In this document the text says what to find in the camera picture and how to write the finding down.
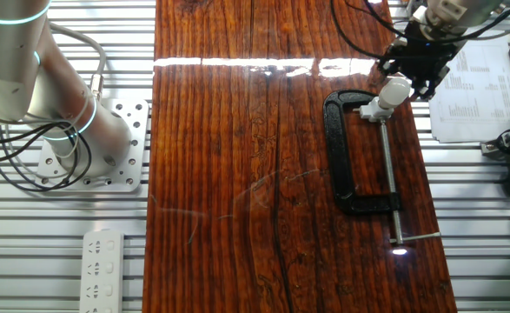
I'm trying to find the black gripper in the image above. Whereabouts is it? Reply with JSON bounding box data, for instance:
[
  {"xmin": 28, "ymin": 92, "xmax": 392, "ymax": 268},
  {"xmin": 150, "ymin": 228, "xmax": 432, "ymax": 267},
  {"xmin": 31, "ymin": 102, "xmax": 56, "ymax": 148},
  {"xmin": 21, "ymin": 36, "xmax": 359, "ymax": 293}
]
[{"xmin": 404, "ymin": 21, "xmax": 458, "ymax": 101}]

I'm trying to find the white light bulb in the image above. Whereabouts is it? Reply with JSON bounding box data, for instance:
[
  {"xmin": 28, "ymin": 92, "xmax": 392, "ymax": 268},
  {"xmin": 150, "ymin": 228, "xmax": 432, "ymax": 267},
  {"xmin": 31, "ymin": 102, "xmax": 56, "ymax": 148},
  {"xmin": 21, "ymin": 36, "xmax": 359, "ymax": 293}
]
[{"xmin": 378, "ymin": 77, "xmax": 412, "ymax": 110}]

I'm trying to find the printed white paper sheet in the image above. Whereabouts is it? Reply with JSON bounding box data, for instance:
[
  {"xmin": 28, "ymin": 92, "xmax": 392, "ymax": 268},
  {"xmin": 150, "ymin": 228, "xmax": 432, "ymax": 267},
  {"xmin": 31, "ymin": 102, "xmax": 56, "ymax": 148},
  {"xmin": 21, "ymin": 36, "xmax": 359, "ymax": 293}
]
[{"xmin": 427, "ymin": 37, "xmax": 510, "ymax": 144}]

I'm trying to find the white plug socket adapter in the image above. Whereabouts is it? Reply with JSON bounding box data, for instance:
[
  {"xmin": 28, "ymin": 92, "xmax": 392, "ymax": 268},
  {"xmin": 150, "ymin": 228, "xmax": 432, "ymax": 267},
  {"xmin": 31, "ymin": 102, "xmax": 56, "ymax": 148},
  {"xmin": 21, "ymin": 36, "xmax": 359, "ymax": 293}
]
[{"xmin": 352, "ymin": 97, "xmax": 395, "ymax": 123}]

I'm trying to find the black C-clamp with steel screw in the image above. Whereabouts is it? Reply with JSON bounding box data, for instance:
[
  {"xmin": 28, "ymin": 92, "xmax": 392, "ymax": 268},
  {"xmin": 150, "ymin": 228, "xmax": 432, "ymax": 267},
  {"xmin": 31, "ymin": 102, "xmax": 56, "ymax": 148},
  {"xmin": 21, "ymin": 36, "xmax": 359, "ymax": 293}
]
[{"xmin": 322, "ymin": 89, "xmax": 442, "ymax": 245}]

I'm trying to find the brown wooden board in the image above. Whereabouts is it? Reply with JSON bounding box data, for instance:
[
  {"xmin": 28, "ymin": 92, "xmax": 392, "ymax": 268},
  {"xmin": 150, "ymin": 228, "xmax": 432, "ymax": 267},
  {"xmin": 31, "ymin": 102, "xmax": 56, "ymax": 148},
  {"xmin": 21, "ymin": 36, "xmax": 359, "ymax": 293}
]
[{"xmin": 141, "ymin": 0, "xmax": 458, "ymax": 313}]

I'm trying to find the white power strip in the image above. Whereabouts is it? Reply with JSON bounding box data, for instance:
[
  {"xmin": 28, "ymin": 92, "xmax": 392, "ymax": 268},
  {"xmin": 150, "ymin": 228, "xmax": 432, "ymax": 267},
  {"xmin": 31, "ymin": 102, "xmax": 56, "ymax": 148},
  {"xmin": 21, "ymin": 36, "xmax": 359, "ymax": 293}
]
[{"xmin": 79, "ymin": 230, "xmax": 125, "ymax": 313}]

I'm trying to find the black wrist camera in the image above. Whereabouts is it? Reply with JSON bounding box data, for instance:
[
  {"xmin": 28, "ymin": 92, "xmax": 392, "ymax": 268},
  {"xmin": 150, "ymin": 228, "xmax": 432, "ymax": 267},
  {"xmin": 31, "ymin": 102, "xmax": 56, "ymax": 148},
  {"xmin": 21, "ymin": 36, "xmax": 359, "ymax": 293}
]
[{"xmin": 376, "ymin": 41, "xmax": 412, "ymax": 75}]

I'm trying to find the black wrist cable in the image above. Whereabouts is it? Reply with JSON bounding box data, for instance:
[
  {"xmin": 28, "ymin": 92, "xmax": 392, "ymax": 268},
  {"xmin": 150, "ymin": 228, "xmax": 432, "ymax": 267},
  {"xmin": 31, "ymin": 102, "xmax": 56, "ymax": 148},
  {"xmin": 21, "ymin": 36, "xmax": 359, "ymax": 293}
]
[{"xmin": 328, "ymin": 0, "xmax": 510, "ymax": 60}]

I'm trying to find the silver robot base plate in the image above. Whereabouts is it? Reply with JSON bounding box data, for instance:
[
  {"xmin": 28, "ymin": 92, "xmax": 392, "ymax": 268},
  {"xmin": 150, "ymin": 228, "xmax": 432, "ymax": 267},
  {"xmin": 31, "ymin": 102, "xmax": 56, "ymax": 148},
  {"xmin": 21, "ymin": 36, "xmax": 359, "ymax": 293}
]
[{"xmin": 34, "ymin": 98, "xmax": 150, "ymax": 193}]

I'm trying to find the thick grey base cable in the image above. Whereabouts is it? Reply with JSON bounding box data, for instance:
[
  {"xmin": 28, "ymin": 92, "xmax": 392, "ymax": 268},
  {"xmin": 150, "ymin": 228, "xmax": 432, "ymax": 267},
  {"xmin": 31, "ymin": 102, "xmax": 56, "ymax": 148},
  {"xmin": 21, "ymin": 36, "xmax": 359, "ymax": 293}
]
[{"xmin": 48, "ymin": 21, "xmax": 108, "ymax": 102}]

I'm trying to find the black base cable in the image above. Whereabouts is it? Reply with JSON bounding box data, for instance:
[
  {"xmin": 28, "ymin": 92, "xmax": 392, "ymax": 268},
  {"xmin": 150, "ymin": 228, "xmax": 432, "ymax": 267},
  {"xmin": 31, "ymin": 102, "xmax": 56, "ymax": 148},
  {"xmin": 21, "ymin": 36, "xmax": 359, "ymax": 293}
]
[{"xmin": 0, "ymin": 121, "xmax": 94, "ymax": 193}]

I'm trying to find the thin white cable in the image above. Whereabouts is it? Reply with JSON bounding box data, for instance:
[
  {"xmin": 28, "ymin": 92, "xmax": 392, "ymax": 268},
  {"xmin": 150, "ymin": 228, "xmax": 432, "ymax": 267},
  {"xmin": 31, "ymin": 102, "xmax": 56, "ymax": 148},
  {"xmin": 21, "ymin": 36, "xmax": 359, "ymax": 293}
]
[{"xmin": 2, "ymin": 86, "xmax": 91, "ymax": 160}]

